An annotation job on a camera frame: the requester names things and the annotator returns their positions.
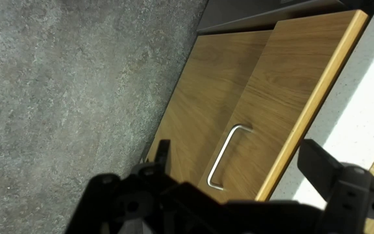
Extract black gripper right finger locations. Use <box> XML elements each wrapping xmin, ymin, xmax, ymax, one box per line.
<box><xmin>298</xmin><ymin>140</ymin><xmax>344</xmax><ymax>203</ymax></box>

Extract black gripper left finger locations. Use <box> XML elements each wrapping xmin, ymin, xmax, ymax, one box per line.
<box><xmin>155</xmin><ymin>140</ymin><xmax>170</xmax><ymax>172</ymax></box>

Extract steel drawer handle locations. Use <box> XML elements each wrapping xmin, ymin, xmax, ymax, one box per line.
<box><xmin>207</xmin><ymin>124</ymin><xmax>255</xmax><ymax>192</ymax></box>

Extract wooden drawer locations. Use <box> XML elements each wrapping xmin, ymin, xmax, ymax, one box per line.
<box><xmin>199</xmin><ymin>10</ymin><xmax>369</xmax><ymax>203</ymax></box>
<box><xmin>147</xmin><ymin>30</ymin><xmax>272</xmax><ymax>185</ymax></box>

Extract lower wooden drawer front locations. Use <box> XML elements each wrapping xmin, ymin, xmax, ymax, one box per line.
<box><xmin>147</xmin><ymin>30</ymin><xmax>272</xmax><ymax>185</ymax></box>

